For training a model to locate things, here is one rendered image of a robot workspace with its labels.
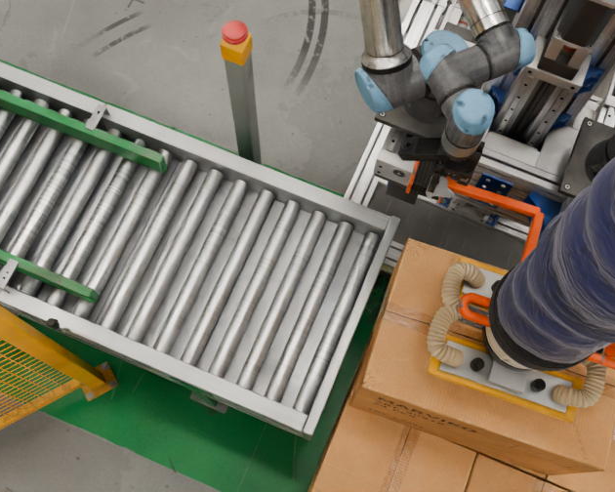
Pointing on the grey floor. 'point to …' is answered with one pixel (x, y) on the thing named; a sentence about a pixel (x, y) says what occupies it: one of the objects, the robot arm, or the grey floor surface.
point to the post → (242, 97)
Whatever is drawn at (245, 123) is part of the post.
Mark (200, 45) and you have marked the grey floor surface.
